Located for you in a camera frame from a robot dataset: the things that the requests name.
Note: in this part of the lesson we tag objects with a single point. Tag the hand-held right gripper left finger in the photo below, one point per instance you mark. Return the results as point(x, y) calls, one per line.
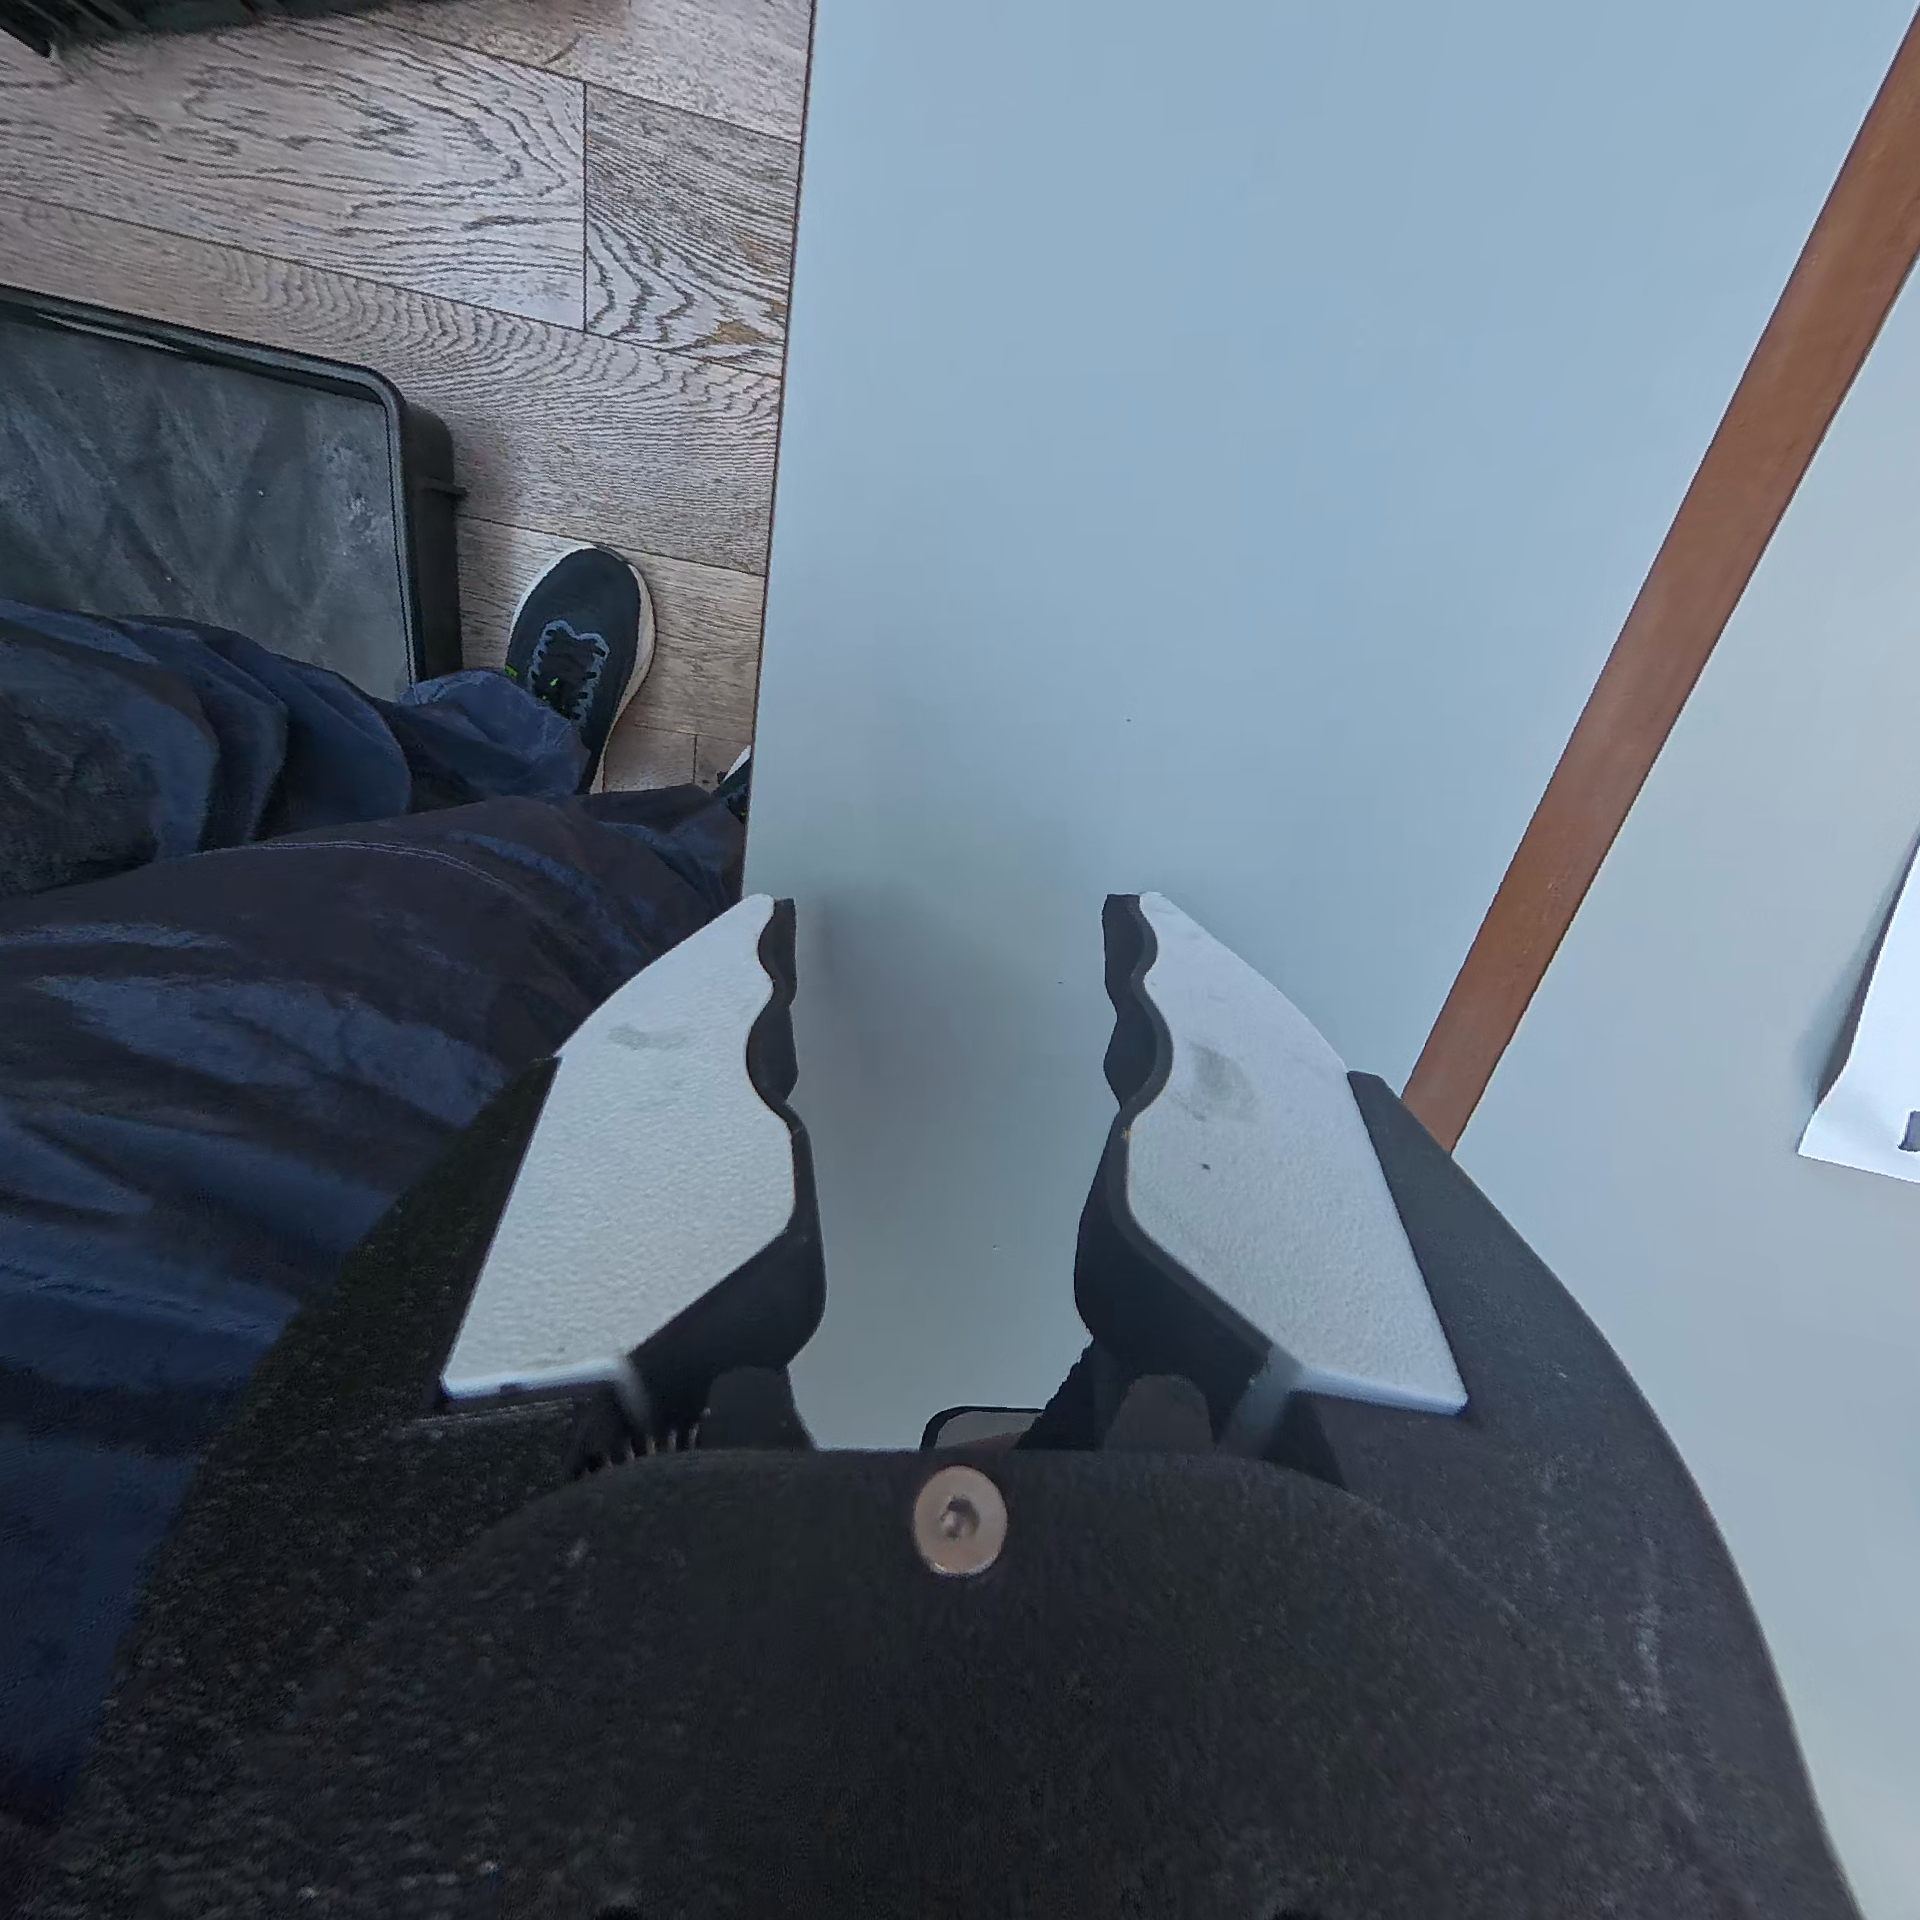
point(631, 1186)

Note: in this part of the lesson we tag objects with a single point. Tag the person's leg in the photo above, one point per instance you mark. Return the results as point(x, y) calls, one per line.
point(224, 733)
point(300, 1051)

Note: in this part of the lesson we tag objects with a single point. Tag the person's right leg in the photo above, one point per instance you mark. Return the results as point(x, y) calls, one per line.
point(300, 1051)

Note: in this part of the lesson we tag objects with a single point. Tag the brown wooden strip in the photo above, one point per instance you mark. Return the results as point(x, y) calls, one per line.
point(1691, 599)

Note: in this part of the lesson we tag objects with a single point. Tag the white desk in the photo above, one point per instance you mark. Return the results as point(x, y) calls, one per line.
point(1127, 448)
point(1726, 976)

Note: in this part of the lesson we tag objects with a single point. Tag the white paper sheet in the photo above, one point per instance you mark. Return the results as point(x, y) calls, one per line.
point(1875, 1082)

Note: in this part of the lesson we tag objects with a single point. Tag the black sneaker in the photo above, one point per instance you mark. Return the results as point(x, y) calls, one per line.
point(584, 615)
point(735, 789)

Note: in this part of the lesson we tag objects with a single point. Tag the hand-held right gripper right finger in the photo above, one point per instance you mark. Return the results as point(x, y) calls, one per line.
point(1275, 1200)

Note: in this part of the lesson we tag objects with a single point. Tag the person's left leg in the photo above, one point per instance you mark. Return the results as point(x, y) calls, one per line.
point(224, 733)

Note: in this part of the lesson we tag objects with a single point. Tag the black case with compartments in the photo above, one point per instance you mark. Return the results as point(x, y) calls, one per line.
point(91, 17)

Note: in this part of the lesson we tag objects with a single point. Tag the dark smartphone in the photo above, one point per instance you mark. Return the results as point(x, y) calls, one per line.
point(975, 1428)

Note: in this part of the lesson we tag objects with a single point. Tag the black case with grey foam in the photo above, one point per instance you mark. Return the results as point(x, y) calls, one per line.
point(180, 478)

